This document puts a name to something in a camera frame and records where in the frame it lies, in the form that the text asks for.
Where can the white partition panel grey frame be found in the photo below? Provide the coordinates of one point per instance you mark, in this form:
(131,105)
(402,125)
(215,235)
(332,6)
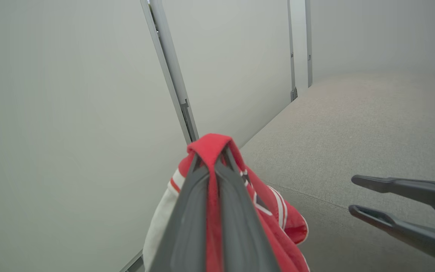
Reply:
(232,68)
(372,34)

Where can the red and white garment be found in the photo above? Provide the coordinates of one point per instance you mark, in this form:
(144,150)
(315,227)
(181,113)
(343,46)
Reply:
(276,236)

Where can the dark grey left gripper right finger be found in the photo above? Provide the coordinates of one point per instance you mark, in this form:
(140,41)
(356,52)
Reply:
(240,226)

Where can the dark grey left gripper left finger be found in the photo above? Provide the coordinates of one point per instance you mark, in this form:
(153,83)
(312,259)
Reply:
(187,226)

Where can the white partition panel on casters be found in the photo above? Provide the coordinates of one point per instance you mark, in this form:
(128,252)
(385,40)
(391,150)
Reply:
(70,132)

